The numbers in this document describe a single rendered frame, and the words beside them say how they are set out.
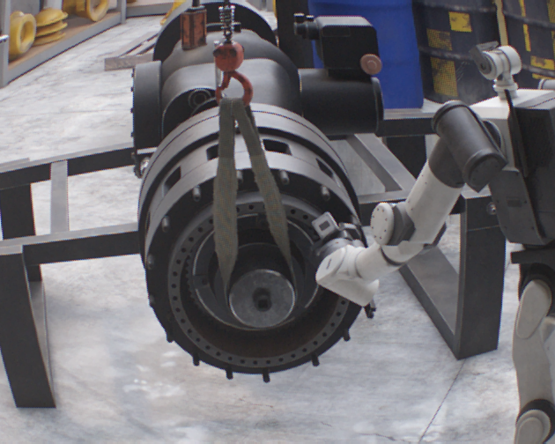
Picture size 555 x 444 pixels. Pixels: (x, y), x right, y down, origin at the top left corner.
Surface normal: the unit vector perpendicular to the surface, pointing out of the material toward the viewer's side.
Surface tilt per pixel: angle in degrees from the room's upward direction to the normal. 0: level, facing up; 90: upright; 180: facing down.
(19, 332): 90
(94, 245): 90
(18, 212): 90
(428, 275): 0
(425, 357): 0
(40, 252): 90
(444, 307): 0
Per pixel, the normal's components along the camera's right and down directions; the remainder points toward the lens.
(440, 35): -0.48, 0.33
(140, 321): -0.06, -0.94
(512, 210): -0.71, 0.49
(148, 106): 0.05, -0.11
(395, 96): 0.38, 0.30
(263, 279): 0.09, 0.35
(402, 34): 0.61, 0.25
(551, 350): 0.73, -0.16
